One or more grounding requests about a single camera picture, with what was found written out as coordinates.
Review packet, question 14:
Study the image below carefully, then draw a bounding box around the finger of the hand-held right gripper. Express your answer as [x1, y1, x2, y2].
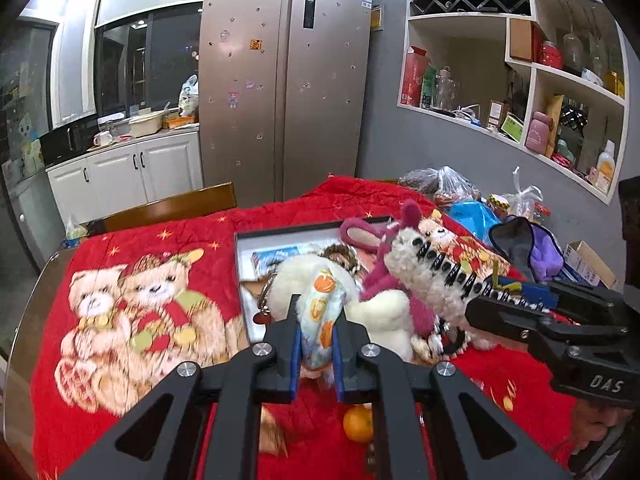
[465, 296, 571, 356]
[492, 277, 626, 332]

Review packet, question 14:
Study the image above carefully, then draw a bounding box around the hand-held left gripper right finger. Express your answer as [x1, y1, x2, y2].
[331, 309, 576, 480]

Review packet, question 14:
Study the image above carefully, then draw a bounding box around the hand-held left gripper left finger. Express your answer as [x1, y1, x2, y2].
[57, 296, 302, 480]

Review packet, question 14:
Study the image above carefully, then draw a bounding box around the white plush toy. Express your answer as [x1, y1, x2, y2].
[270, 255, 416, 391]

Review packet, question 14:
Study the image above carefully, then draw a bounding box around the fluffy hair claw clip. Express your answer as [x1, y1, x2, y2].
[389, 227, 526, 328]

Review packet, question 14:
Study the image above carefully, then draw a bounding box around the dark cardboard box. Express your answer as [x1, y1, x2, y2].
[234, 215, 401, 348]

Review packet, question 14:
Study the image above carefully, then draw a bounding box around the brown lace scrunchie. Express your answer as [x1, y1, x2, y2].
[320, 242, 362, 275]

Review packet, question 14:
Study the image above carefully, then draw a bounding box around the glass desktop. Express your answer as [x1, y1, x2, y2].
[0, 246, 77, 461]

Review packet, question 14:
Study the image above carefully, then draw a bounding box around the person's right hand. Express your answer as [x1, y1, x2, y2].
[570, 400, 627, 467]

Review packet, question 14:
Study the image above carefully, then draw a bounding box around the purple plush cloth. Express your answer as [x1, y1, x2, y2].
[529, 224, 567, 282]

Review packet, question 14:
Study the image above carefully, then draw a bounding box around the small white cardboard box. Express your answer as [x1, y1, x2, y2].
[564, 240, 619, 289]

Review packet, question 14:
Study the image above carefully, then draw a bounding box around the black cloth pouch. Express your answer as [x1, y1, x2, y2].
[489, 215, 538, 283]

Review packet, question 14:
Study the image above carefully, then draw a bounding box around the orange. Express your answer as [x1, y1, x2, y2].
[342, 406, 376, 444]

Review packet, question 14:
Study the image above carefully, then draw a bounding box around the small bear plush red outfit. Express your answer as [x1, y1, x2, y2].
[417, 210, 507, 282]

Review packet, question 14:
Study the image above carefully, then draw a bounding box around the maroon plush toy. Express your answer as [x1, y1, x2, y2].
[340, 199, 442, 339]

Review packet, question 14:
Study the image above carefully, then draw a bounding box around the blue and white card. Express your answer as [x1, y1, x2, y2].
[250, 246, 307, 281]

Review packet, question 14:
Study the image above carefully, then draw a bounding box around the tied clear plastic bag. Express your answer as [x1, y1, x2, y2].
[487, 166, 544, 222]

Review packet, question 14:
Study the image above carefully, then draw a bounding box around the blue plastic bag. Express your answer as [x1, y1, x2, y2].
[445, 200, 502, 241]

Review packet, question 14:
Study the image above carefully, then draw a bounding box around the white bottle orange label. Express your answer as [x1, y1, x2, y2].
[595, 140, 617, 194]

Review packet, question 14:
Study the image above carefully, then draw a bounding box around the pink bottle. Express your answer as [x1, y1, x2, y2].
[525, 111, 551, 155]

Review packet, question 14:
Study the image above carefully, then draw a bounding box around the red bear printed blanket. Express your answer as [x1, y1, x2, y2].
[30, 175, 591, 480]

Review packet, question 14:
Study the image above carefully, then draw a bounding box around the brown paper bag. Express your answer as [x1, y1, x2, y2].
[545, 94, 565, 159]

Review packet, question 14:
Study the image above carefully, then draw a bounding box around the green card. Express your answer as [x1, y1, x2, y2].
[500, 114, 526, 140]

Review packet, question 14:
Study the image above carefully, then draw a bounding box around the small brown box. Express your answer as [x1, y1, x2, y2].
[487, 101, 509, 129]

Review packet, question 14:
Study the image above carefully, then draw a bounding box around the glass jar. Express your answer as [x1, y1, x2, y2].
[434, 66, 459, 111]

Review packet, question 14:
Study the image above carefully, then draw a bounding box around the green packet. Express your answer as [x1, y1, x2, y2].
[420, 67, 438, 110]

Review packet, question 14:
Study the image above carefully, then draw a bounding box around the red tin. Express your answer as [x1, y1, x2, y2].
[537, 40, 564, 69]

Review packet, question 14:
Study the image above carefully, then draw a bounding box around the tall glass bottle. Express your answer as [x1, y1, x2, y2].
[562, 29, 586, 74]

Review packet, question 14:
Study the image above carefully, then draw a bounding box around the white kitchen cabinet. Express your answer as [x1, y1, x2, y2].
[46, 127, 203, 221]

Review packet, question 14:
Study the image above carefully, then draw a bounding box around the small bag on floor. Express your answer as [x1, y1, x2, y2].
[63, 215, 89, 249]

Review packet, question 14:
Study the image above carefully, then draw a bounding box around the red carton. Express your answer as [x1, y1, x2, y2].
[400, 46, 429, 107]

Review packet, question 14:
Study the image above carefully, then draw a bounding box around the orange food tray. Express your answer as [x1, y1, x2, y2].
[162, 112, 198, 130]

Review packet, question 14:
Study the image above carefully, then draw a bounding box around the steel double door fridge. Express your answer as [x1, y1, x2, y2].
[199, 0, 373, 208]

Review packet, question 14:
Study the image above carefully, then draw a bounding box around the cream plastic basin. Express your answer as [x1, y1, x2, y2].
[127, 111, 164, 137]

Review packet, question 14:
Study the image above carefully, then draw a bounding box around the white plastic bag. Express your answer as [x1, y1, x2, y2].
[178, 74, 200, 117]

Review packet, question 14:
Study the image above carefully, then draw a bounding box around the black microwave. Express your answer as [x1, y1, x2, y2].
[39, 120, 98, 167]

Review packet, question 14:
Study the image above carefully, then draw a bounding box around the dark window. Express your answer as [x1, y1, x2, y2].
[95, 2, 203, 116]

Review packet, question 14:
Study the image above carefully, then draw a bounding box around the glass sliding door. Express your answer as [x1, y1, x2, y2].
[0, 25, 57, 281]

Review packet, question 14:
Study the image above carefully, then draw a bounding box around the white wall shelf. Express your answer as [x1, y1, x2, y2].
[397, 0, 629, 206]

